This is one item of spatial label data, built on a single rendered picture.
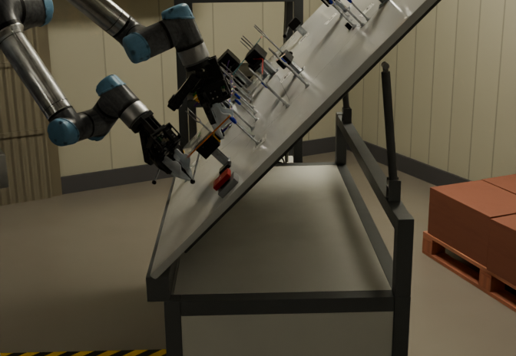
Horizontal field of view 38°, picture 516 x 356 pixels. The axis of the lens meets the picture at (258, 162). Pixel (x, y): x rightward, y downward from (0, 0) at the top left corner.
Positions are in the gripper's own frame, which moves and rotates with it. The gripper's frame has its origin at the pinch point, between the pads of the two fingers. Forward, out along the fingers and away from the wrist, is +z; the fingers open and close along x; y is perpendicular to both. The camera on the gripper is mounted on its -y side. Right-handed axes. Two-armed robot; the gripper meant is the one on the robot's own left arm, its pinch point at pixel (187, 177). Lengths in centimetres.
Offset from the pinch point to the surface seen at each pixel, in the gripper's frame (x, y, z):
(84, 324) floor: -5, -158, -6
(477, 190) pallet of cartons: 181, -116, 74
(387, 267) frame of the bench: 19, 13, 54
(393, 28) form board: 29, 64, 14
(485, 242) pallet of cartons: 148, -101, 91
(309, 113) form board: 9.7, 46.1, 14.4
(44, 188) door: 70, -293, -111
